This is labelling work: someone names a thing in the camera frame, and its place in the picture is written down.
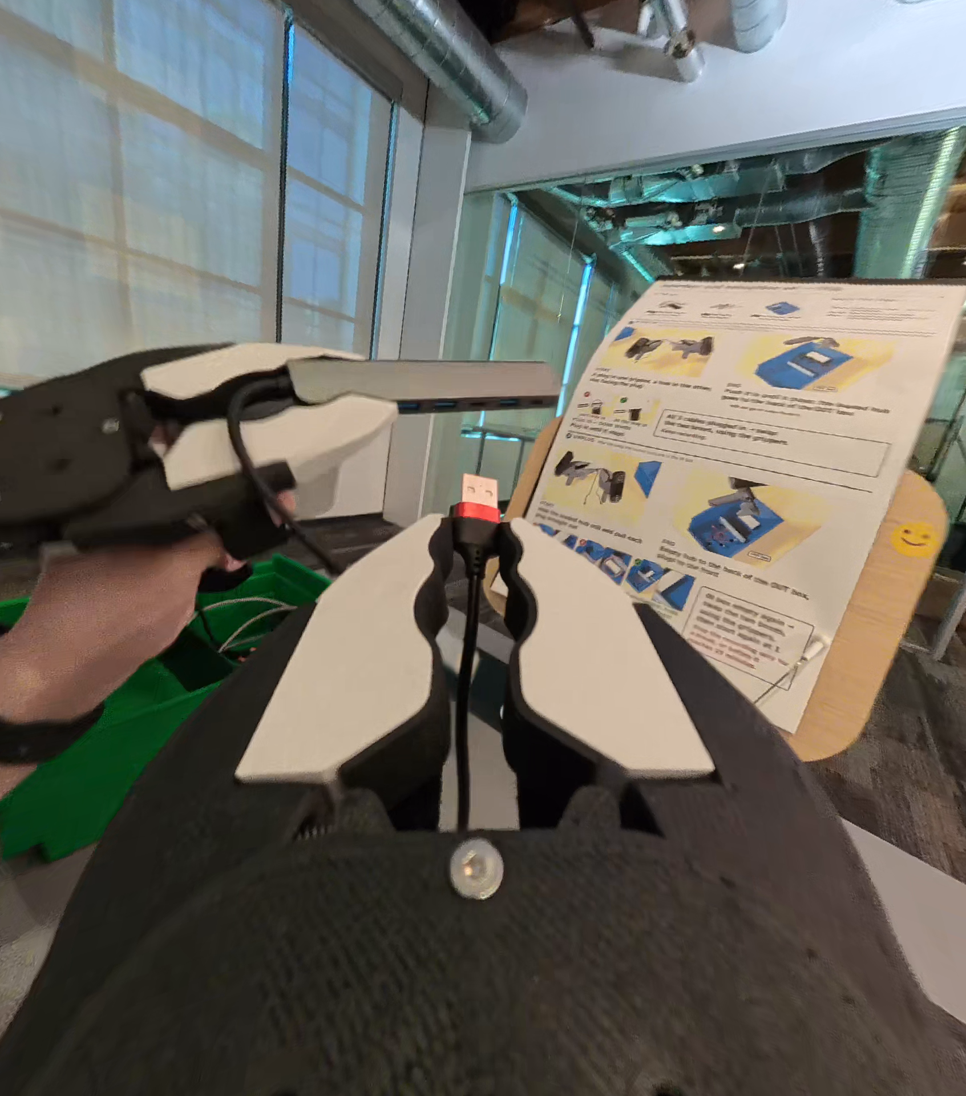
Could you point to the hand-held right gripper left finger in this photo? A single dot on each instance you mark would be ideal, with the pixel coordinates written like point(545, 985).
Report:
point(354, 668)

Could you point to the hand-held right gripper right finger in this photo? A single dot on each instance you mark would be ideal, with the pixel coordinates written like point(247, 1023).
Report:
point(602, 676)

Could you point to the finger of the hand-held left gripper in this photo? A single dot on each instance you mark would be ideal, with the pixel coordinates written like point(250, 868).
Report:
point(200, 372)
point(320, 445)

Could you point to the dark grey usb hub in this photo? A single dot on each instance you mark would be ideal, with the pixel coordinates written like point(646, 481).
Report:
point(431, 377)

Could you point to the green plastic bin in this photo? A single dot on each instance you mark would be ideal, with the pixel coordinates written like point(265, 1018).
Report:
point(80, 796)

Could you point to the person's left hand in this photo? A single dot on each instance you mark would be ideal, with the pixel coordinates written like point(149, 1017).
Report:
point(97, 625)

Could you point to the large window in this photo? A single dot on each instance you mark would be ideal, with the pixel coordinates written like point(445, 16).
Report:
point(106, 214)

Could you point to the instruction sheet on wooden stand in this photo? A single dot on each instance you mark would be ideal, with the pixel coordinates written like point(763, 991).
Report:
point(876, 642)

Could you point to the black wristband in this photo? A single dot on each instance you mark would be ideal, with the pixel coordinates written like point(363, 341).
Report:
point(12, 745)

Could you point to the printed instruction sheet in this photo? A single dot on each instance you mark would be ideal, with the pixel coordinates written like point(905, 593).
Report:
point(791, 411)

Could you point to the cardboard box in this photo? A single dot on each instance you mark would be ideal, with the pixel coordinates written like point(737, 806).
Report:
point(953, 599)

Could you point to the silver spiral duct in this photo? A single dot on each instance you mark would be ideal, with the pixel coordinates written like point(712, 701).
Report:
point(756, 21)
point(448, 60)

